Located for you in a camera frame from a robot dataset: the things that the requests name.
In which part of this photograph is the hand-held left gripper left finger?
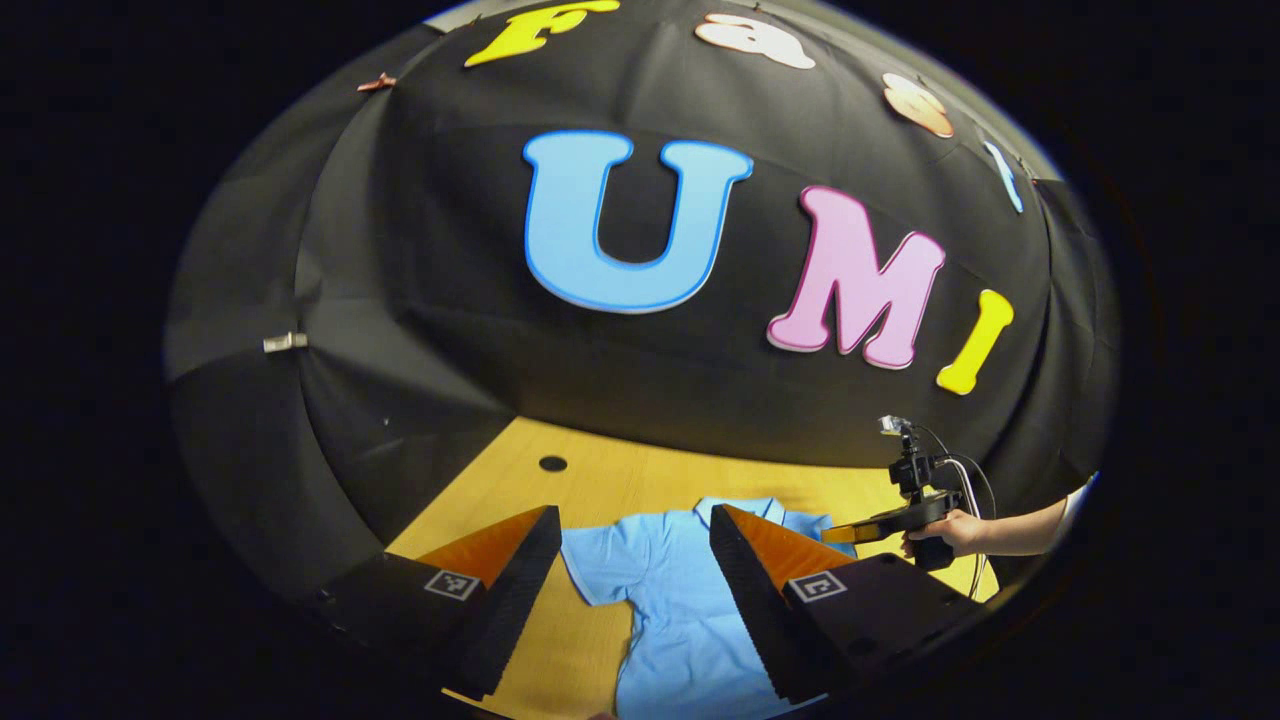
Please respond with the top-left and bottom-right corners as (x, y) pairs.
(318, 505), (564, 703)

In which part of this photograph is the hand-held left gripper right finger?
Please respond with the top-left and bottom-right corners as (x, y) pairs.
(709, 502), (988, 706)

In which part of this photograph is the light blue T-shirt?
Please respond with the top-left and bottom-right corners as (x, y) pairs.
(560, 496), (861, 720)

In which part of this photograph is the black backdrop cloth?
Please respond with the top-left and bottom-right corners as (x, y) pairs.
(165, 0), (1121, 613)

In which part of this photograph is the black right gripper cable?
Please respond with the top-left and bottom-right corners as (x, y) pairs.
(920, 425), (999, 601)

